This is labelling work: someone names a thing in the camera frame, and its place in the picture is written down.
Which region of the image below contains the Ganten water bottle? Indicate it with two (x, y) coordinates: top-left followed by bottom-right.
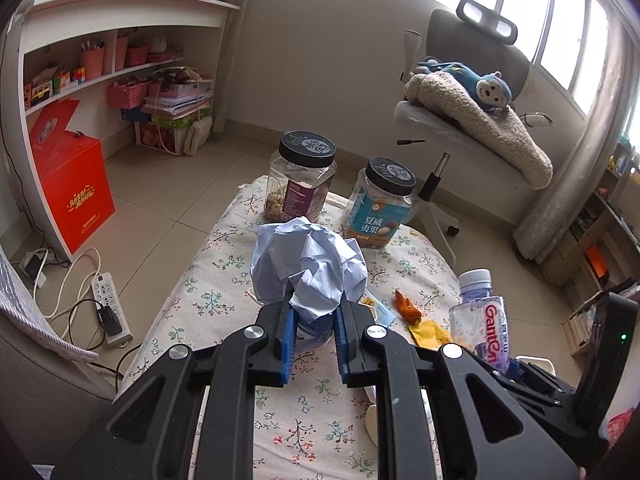
(449, 269), (510, 374)

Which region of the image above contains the yellow snack wrapper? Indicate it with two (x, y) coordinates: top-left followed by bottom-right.
(408, 320), (451, 350)

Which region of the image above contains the orange peel piece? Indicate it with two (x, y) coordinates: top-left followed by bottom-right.
(394, 289), (422, 325)

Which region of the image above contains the small blue white carton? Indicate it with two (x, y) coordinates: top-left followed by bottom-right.
(366, 298), (396, 328)

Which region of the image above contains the blue white paper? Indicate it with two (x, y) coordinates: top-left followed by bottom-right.
(250, 217), (368, 353)

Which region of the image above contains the white power strip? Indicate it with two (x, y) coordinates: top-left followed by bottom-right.
(91, 272), (134, 348)

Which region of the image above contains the floral tablecloth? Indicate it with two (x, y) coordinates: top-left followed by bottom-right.
(120, 177), (460, 479)

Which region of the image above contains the wooden desk shelf unit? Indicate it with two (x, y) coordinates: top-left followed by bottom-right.
(541, 143), (639, 356)

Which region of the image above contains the right lace curtain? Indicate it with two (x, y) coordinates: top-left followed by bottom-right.
(513, 18), (639, 263)

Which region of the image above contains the teal label nut jar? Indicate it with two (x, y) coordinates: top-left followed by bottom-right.
(342, 157), (416, 248)

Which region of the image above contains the red gift box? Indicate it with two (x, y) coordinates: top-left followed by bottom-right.
(29, 99), (115, 255)

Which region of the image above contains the purple label nut jar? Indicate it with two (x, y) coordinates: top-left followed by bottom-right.
(264, 130), (337, 223)

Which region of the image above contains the cream fleece blanket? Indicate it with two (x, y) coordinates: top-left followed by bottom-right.
(405, 73), (553, 190)

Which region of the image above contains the pink storage basket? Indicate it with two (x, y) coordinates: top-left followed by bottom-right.
(106, 81), (150, 110)

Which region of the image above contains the blue monkey plush toy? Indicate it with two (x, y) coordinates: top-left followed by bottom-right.
(416, 58), (512, 112)

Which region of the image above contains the white bookshelf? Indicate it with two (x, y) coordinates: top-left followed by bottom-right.
(1, 0), (236, 257)

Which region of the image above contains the grey white office chair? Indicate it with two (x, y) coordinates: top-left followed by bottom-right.
(394, 0), (553, 264)

